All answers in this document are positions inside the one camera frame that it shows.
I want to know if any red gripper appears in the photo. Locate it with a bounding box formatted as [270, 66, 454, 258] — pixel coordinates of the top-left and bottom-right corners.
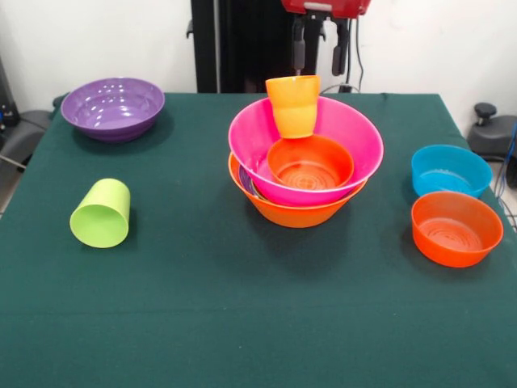
[280, 0, 372, 77]

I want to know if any large orange bowl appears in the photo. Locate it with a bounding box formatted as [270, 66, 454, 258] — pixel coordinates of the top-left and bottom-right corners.
[228, 152, 369, 230]

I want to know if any blue cable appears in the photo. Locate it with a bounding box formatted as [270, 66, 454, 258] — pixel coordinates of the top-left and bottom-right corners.
[494, 120, 517, 227]

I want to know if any grey floor stand base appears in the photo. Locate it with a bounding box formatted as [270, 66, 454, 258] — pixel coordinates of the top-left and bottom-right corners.
[468, 103, 517, 162]
[0, 108, 50, 171]

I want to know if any small red bowl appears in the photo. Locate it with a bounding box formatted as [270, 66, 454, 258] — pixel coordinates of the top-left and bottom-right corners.
[267, 134, 355, 192]
[410, 191, 504, 268]

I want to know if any dark green tablecloth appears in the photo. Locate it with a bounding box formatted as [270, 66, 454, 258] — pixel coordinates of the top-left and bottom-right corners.
[0, 92, 517, 388]

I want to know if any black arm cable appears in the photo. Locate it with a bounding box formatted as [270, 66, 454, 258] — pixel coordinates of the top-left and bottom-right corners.
[345, 19, 356, 86]
[354, 15, 365, 93]

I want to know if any green cup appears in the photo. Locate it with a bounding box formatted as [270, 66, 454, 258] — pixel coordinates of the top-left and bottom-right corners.
[69, 178, 132, 249]

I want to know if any black equipment case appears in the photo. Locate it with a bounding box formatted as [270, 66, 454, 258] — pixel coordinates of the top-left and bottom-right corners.
[0, 56, 21, 127]

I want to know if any small blue bowl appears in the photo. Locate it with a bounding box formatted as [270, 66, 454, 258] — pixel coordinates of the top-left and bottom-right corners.
[410, 144, 494, 199]

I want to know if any orange cup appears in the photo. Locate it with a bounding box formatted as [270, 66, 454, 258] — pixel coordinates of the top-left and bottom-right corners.
[265, 74, 322, 140]

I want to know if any large pink bowl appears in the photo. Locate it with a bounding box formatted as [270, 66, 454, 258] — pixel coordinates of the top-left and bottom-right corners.
[227, 96, 385, 207]

